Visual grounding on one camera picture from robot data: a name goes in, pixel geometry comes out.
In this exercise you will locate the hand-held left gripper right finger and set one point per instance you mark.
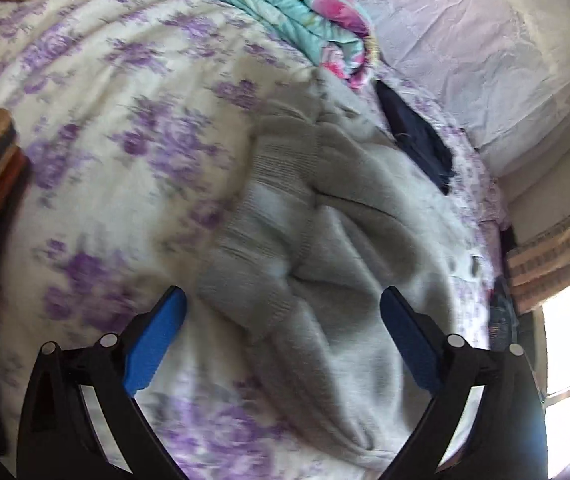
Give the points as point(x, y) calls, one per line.
point(410, 335)

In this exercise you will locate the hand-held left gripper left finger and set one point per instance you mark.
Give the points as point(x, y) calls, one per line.
point(157, 335)

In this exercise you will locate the grey pants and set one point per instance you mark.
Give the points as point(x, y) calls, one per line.
point(355, 240)

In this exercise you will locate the folded dark navy pants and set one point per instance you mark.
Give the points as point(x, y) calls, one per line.
point(415, 130)

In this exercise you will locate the brick pattern curtain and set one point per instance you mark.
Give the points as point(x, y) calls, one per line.
point(555, 255)

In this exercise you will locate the purple floral bedsheet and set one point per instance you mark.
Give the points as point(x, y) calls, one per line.
point(115, 160)

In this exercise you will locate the white lace headboard cover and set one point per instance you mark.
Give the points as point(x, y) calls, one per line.
point(455, 50)

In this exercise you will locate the folded teal pink floral quilt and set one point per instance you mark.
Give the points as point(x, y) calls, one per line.
point(285, 5)

